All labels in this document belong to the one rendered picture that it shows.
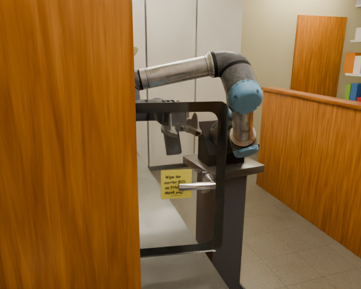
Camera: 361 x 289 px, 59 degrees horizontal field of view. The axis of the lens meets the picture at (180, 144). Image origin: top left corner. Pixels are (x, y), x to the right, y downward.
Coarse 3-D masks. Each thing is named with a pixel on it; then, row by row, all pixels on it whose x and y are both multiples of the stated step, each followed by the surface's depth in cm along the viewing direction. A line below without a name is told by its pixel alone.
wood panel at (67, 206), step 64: (0, 0) 53; (64, 0) 56; (128, 0) 59; (0, 64) 55; (64, 64) 59; (128, 64) 62; (0, 128) 58; (64, 128) 62; (128, 128) 66; (0, 192) 61; (64, 192) 65; (128, 192) 69; (0, 256) 64; (64, 256) 68; (128, 256) 73
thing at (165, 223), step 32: (160, 128) 74; (192, 128) 75; (224, 128) 77; (160, 160) 76; (192, 160) 78; (224, 160) 79; (160, 192) 78; (192, 192) 80; (224, 192) 81; (160, 224) 81; (192, 224) 82
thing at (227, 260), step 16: (240, 192) 172; (224, 208) 170; (240, 208) 175; (224, 224) 173; (240, 224) 178; (224, 240) 176; (240, 240) 181; (208, 256) 180; (224, 256) 179; (240, 256) 185; (224, 272) 182; (240, 288) 206
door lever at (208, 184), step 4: (204, 176) 79; (208, 176) 79; (212, 176) 79; (204, 180) 79; (208, 180) 77; (212, 180) 79; (180, 184) 74; (184, 184) 74; (188, 184) 74; (192, 184) 74; (196, 184) 74; (200, 184) 74; (204, 184) 74; (208, 184) 74; (212, 184) 75; (180, 188) 74; (184, 188) 74; (188, 188) 74; (192, 188) 74; (196, 188) 74; (200, 188) 74; (204, 188) 75; (208, 188) 75; (212, 188) 75
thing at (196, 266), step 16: (160, 256) 92; (176, 256) 92; (192, 256) 92; (144, 272) 85; (160, 272) 85; (176, 272) 85; (192, 272) 85; (208, 272) 85; (144, 288) 79; (160, 288) 79; (176, 288) 79; (192, 288) 79; (208, 288) 79; (224, 288) 79
